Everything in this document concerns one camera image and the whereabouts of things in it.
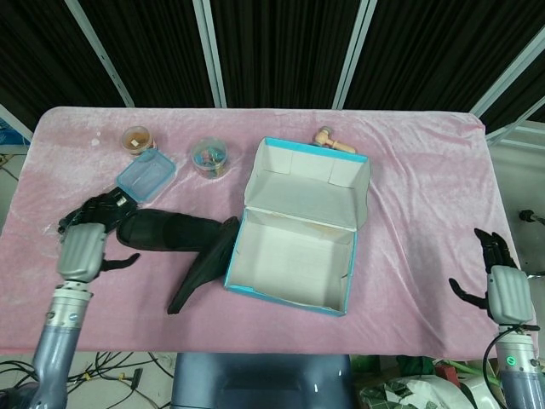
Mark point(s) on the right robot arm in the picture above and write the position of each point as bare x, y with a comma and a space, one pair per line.
517, 375

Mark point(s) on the round jar orange contents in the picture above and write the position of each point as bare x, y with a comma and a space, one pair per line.
137, 138

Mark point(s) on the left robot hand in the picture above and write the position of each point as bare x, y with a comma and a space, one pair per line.
83, 251

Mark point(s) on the pink velvet tablecloth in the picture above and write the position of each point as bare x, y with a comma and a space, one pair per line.
404, 191

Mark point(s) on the black pleated curtain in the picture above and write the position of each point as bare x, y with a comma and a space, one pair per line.
277, 42

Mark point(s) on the blue lidded plastic container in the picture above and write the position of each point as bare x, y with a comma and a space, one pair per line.
145, 174

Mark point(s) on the round jar colourful clips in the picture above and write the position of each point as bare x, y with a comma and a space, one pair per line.
208, 157

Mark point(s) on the teal cardboard shoe box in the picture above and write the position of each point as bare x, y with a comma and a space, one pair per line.
294, 260

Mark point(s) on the wooden toy hammer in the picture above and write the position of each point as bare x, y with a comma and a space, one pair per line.
324, 137

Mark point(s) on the green patterned bag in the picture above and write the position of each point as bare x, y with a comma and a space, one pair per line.
383, 396

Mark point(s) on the black shoe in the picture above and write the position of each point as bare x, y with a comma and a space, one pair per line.
208, 264
170, 232

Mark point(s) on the white aluminium frame post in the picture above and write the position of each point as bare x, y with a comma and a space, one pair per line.
100, 53
209, 53
354, 53
511, 76

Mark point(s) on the packaged black gloves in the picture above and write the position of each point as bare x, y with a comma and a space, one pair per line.
106, 204

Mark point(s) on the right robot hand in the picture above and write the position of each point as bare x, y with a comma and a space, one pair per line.
511, 294

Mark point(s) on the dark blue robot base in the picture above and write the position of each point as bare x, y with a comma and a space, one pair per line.
264, 383

